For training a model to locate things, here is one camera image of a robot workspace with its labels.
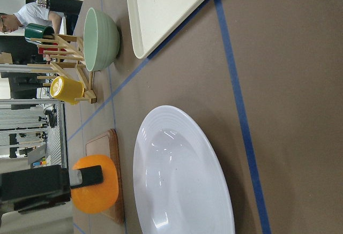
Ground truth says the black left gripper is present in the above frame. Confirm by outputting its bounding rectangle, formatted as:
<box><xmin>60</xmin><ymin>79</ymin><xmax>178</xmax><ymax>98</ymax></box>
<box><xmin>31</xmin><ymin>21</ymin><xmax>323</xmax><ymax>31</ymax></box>
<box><xmin>1</xmin><ymin>165</ymin><xmax>103</xmax><ymax>214</ymax></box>

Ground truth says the orange fruit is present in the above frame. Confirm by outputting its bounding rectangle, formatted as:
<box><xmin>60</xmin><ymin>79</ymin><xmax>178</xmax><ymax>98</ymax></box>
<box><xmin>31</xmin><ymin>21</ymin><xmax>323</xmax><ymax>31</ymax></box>
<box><xmin>70</xmin><ymin>155</ymin><xmax>119</xmax><ymax>214</ymax></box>

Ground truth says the white round plate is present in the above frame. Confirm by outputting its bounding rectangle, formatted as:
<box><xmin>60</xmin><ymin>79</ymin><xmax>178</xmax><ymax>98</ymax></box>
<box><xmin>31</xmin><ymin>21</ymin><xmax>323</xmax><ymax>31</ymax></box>
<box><xmin>133</xmin><ymin>105</ymin><xmax>235</xmax><ymax>233</ymax></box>

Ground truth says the cream bear tray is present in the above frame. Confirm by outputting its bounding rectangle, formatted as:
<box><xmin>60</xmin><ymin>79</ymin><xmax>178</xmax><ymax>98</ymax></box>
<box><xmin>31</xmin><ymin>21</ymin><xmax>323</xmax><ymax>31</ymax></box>
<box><xmin>127</xmin><ymin>0</ymin><xmax>204</xmax><ymax>59</ymax></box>

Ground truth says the wooden cutting board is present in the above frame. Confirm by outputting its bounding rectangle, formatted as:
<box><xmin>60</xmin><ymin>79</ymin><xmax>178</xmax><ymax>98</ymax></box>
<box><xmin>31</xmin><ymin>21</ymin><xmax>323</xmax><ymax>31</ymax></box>
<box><xmin>86</xmin><ymin>129</ymin><xmax>124</xmax><ymax>224</ymax></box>

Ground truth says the yellow mug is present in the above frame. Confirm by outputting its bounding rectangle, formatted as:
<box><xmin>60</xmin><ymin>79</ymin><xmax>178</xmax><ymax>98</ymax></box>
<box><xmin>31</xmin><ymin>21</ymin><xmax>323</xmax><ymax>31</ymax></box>
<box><xmin>50</xmin><ymin>76</ymin><xmax>84</xmax><ymax>105</ymax></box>

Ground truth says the wooden dish rack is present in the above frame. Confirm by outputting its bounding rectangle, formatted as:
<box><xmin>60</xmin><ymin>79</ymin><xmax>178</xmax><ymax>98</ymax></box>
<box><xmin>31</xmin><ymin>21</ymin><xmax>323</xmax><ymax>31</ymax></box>
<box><xmin>28</xmin><ymin>34</ymin><xmax>97</xmax><ymax>104</ymax></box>

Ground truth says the red mug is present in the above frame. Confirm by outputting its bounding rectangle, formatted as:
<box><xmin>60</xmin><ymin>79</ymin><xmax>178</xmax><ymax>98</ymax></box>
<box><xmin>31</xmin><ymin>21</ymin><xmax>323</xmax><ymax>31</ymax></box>
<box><xmin>37</xmin><ymin>43</ymin><xmax>59</xmax><ymax>55</ymax></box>

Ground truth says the green bowl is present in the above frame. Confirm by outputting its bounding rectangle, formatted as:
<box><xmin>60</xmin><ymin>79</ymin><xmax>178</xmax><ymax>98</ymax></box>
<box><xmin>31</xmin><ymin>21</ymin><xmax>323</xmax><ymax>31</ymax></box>
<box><xmin>84</xmin><ymin>7</ymin><xmax>120</xmax><ymax>72</ymax></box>

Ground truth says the dark green mug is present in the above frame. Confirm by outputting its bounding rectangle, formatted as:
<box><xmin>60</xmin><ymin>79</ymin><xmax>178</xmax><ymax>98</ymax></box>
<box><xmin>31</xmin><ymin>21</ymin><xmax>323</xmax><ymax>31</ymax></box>
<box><xmin>24</xmin><ymin>23</ymin><xmax>55</xmax><ymax>43</ymax></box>

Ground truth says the seated person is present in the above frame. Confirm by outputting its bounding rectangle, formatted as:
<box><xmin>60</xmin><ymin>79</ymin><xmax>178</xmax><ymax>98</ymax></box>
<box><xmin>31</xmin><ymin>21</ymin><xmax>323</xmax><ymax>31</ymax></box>
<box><xmin>1</xmin><ymin>2</ymin><xmax>65</xmax><ymax>34</ymax></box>

